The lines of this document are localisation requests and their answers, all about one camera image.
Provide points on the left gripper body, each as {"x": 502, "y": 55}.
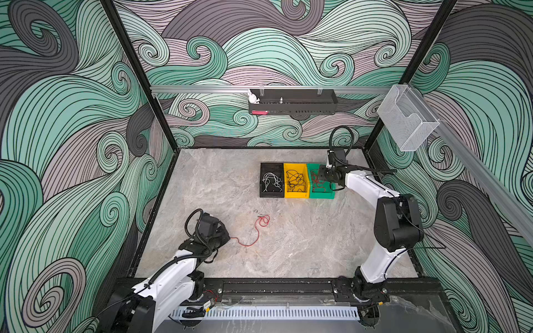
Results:
{"x": 220, "y": 238}

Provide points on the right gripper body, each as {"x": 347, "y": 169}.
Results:
{"x": 327, "y": 173}

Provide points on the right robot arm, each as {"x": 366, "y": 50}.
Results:
{"x": 397, "y": 224}

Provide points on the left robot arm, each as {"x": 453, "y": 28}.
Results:
{"x": 144, "y": 306}

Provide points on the green plastic bin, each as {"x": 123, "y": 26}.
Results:
{"x": 319, "y": 189}

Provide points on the yellow plastic bin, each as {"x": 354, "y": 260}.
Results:
{"x": 297, "y": 182}

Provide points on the black plastic bin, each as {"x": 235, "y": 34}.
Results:
{"x": 272, "y": 180}

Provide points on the white rabbit figurine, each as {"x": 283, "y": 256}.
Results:
{"x": 252, "y": 98}

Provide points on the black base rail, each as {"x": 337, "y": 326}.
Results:
{"x": 353, "y": 291}

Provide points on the black wall shelf tray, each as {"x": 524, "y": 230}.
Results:
{"x": 298, "y": 103}

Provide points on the clear acrylic wall holder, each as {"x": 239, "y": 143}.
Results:
{"x": 407, "y": 117}

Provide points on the white slotted cable duct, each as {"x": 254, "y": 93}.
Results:
{"x": 282, "y": 313}

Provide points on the aluminium wall rail right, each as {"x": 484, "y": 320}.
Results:
{"x": 493, "y": 140}

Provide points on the aluminium wall rail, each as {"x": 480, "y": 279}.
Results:
{"x": 493, "y": 140}
{"x": 243, "y": 89}

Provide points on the aluminium wall rail back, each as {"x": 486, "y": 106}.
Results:
{"x": 243, "y": 89}

